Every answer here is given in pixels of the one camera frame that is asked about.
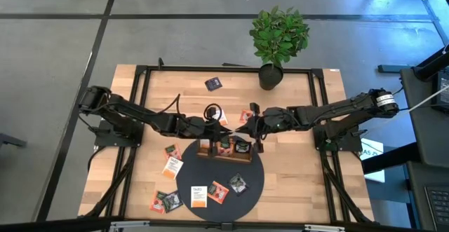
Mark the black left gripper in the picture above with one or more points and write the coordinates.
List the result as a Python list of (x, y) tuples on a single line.
[(201, 127)]

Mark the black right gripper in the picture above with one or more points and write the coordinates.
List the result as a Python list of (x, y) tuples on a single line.
[(277, 120)]

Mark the dark blackcurrant tea packet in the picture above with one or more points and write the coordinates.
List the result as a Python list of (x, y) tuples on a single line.
[(238, 184), (242, 148), (172, 201)]

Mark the wooden three-compartment tray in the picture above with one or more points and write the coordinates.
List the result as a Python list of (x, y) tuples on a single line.
[(231, 158)]

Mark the dark blue tea packet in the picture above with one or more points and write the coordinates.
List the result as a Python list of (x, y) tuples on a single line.
[(213, 84)]

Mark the green potted plant black pot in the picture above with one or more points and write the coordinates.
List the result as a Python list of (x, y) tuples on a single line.
[(279, 35)]

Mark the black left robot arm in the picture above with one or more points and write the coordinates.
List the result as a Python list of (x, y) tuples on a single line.
[(140, 113)]

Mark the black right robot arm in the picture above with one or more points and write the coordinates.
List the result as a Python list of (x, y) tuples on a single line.
[(343, 109)]

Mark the round dark woven placemat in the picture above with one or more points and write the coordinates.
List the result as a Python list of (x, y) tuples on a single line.
[(217, 172)]

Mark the white paper sign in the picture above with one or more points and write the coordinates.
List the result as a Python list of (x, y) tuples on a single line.
[(368, 144)]

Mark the black diagonal desk beam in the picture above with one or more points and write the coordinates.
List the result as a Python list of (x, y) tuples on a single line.
[(389, 160)]

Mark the black desk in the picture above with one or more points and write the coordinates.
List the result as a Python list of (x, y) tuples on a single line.
[(421, 137)]

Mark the black keyboard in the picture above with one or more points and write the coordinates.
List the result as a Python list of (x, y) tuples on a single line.
[(438, 204)]

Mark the black metal table frame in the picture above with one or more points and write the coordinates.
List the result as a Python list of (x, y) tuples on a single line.
[(210, 69)]

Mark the small black post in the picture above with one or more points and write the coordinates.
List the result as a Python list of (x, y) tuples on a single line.
[(161, 63)]

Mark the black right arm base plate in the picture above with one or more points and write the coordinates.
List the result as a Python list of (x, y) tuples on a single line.
[(352, 145)]

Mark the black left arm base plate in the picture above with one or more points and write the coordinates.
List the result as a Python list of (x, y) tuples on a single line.
[(105, 139)]

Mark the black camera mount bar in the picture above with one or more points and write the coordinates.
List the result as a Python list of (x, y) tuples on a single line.
[(70, 226)]

